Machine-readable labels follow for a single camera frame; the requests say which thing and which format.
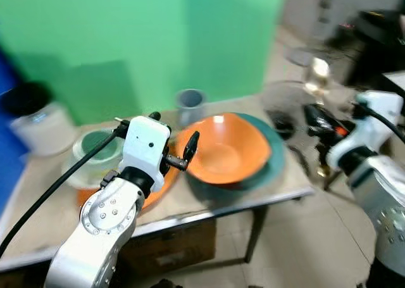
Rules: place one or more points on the gold stemmed goblet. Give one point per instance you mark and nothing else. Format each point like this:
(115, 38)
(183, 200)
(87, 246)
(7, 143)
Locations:
(316, 76)

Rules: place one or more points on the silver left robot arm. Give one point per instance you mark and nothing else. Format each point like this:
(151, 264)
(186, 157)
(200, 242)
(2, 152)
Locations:
(101, 225)

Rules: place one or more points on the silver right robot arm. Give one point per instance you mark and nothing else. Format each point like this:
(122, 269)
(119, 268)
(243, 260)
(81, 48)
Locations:
(383, 206)

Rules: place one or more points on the orange plate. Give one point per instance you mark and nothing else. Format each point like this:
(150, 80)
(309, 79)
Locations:
(161, 190)

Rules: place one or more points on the orange bowl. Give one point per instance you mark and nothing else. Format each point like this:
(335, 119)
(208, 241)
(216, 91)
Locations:
(221, 150)

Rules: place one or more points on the grey cup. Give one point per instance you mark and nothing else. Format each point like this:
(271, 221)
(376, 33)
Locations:
(190, 106)

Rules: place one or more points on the teal plate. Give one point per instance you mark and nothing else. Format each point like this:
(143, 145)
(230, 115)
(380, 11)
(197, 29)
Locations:
(277, 150)

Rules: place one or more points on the grey round disc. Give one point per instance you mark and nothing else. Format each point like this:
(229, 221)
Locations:
(300, 56)

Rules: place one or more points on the clear glass container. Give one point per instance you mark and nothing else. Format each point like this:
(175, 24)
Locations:
(95, 166)

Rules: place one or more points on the white side table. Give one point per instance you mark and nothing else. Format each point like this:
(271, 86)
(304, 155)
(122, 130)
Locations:
(395, 79)

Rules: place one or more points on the brown cardboard box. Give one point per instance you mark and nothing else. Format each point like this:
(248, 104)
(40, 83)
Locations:
(171, 247)

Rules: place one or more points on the green backdrop screen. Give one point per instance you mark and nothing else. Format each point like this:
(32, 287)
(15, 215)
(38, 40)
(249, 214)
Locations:
(126, 35)

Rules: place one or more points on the black furniture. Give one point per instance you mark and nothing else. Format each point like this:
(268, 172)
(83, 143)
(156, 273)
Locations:
(373, 41)

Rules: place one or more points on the black metal table leg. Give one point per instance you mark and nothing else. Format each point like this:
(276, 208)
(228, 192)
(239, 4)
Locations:
(254, 234)

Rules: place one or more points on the white jar with black lid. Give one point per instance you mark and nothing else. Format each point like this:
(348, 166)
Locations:
(41, 126)

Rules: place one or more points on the blue board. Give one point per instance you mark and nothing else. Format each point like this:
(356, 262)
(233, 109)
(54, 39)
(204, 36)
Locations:
(6, 161)

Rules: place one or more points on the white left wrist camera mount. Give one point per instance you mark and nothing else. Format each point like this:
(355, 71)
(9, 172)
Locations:
(145, 145)

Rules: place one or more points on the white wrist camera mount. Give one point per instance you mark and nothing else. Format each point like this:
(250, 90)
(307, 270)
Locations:
(145, 145)
(380, 111)

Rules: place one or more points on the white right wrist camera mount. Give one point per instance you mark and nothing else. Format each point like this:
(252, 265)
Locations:
(380, 111)

